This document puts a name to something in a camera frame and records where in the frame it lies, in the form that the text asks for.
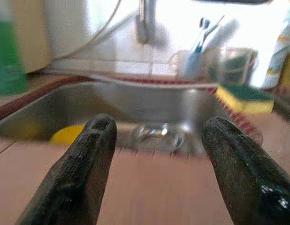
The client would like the clear toothbrush cup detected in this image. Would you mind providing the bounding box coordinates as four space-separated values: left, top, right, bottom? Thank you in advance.
169 50 206 78

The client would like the blue white toothbrush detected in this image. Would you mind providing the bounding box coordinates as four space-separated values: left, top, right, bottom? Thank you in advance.
184 17 211 75

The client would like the green dish soap bottle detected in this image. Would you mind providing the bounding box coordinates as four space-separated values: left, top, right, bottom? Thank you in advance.
0 14 28 96

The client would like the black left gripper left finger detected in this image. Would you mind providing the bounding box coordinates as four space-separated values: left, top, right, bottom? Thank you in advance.
15 113 117 225

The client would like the white wall hose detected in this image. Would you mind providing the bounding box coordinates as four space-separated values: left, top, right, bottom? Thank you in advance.
51 0 145 61

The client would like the small steel bowl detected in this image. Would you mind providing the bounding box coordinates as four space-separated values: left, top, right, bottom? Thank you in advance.
130 122 185 152

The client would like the green and yellow sponge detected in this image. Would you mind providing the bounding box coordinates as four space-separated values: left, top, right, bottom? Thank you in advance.
215 84 275 115

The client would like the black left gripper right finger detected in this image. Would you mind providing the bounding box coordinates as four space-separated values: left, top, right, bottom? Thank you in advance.
201 116 290 225

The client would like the thin grey water hose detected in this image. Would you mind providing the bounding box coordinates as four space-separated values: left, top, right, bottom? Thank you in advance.
47 67 221 91

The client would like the beige water purifier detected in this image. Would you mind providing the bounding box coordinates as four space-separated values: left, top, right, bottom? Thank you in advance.
8 0 89 75

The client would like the stainless steel double sink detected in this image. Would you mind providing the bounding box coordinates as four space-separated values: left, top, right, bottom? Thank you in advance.
0 81 263 155

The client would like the white detergent bottle yellow cap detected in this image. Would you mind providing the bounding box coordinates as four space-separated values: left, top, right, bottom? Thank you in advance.
262 0 290 89

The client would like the silver wall tap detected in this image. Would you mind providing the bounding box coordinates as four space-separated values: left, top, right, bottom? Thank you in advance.
135 0 157 45

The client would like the plain yellow sponge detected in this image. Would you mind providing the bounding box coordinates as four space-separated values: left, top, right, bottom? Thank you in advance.
280 52 290 87

